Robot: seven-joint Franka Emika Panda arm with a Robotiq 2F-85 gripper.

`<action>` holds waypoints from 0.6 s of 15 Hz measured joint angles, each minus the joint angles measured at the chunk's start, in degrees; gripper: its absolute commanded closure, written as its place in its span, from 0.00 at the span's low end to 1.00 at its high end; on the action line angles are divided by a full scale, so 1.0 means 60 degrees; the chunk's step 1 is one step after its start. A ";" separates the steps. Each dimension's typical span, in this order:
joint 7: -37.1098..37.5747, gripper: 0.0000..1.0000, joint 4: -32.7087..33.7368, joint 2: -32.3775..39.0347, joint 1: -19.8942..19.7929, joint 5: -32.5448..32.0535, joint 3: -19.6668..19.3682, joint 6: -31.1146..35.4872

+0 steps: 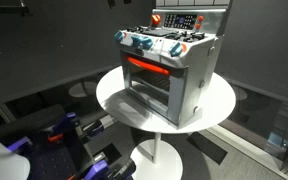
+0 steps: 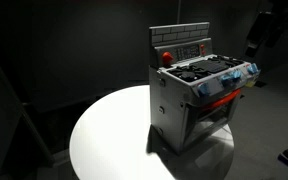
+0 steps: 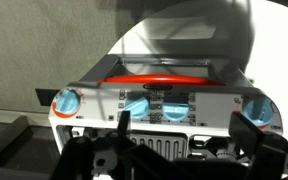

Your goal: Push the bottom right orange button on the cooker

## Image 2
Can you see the orange round cooker button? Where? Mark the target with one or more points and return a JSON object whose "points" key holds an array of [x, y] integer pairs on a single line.
{"points": [[202, 46], [203, 52]]}

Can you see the black cooker keypad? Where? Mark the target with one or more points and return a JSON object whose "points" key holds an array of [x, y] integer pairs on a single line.
{"points": [[186, 52]]}

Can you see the black cooker griddle plate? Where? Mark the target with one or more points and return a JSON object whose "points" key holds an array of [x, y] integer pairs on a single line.
{"points": [[211, 65]]}

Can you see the small yellow object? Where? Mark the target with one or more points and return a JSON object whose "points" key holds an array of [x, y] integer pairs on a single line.
{"points": [[252, 83]]}

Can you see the red round cooker knob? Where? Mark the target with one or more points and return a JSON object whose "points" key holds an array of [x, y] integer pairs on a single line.
{"points": [[167, 57]]}

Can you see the grey oven door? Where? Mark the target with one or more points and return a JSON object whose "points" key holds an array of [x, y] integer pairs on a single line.
{"points": [[210, 121]]}

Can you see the grey toy cooker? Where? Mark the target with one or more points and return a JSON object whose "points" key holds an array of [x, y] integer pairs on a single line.
{"points": [[170, 110]]}

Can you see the black round burner grate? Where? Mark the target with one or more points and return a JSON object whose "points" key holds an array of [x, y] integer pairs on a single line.
{"points": [[188, 75], [229, 60]]}

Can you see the blue cooker knob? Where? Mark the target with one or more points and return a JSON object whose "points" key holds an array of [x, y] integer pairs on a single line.
{"points": [[203, 88], [236, 74], [225, 80], [252, 69]]}

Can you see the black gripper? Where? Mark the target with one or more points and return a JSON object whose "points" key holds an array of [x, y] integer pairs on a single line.
{"points": [[259, 31]]}

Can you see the dark robot arm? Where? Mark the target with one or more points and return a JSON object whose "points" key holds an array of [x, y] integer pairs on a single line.
{"points": [[285, 20]]}

